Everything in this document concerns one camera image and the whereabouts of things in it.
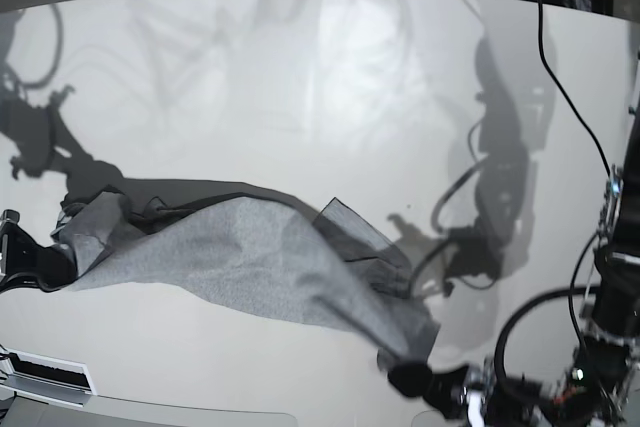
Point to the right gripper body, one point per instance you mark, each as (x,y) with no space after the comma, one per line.
(18,254)

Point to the grey t-shirt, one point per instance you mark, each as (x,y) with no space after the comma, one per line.
(257,256)

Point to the white cable slot panel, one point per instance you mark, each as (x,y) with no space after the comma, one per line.
(46,379)

